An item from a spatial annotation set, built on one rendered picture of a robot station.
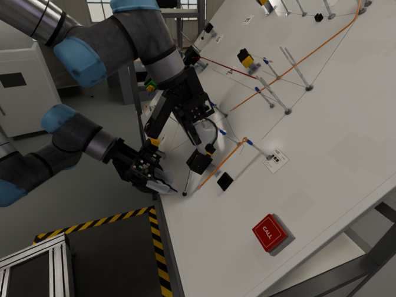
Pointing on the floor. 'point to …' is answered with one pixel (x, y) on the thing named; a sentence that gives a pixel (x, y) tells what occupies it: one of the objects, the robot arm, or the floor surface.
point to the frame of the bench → (338, 274)
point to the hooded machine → (23, 85)
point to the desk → (122, 78)
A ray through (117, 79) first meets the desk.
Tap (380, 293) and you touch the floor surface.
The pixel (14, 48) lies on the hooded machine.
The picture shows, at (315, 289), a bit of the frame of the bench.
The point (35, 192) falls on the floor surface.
